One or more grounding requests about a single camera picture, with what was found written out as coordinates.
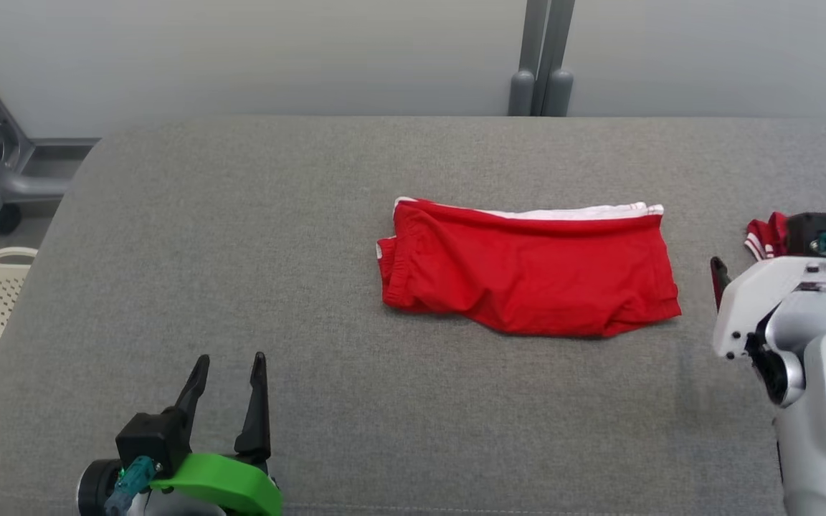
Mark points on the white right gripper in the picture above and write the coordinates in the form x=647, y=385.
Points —
x=750, y=301

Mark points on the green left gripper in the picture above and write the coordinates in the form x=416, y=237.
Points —
x=241, y=484

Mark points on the red jersey with white sleeves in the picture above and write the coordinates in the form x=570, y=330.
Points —
x=768, y=236

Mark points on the red shorts with white stripe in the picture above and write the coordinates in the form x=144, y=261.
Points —
x=528, y=279

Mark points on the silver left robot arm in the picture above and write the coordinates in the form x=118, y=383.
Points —
x=97, y=487

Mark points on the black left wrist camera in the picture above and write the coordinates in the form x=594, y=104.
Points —
x=148, y=437

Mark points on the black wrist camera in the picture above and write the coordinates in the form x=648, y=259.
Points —
x=148, y=437
x=807, y=229

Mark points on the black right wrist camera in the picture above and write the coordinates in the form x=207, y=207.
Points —
x=807, y=229

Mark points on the grey metal post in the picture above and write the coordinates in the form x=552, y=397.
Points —
x=560, y=89
x=523, y=89

